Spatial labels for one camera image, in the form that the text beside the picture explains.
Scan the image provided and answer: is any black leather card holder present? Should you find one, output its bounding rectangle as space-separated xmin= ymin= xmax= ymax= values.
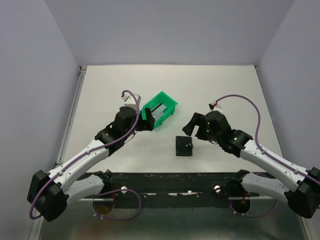
xmin=175 ymin=136 xmax=193 ymax=157

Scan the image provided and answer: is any green plastic bin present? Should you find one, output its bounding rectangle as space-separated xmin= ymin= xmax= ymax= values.
xmin=141 ymin=91 xmax=178 ymax=128

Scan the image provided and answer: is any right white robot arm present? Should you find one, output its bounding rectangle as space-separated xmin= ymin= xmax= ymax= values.
xmin=182 ymin=110 xmax=320 ymax=219

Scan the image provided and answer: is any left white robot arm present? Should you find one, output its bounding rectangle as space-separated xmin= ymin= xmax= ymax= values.
xmin=27 ymin=106 xmax=155 ymax=222

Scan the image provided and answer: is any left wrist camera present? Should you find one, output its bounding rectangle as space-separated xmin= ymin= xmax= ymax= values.
xmin=121 ymin=93 xmax=141 ymax=111

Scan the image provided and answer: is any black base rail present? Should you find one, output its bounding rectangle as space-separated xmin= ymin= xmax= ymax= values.
xmin=94 ymin=170 xmax=258 ymax=209

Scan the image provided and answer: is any aluminium frame rail left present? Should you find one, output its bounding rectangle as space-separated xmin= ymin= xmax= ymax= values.
xmin=55 ymin=66 xmax=87 ymax=166

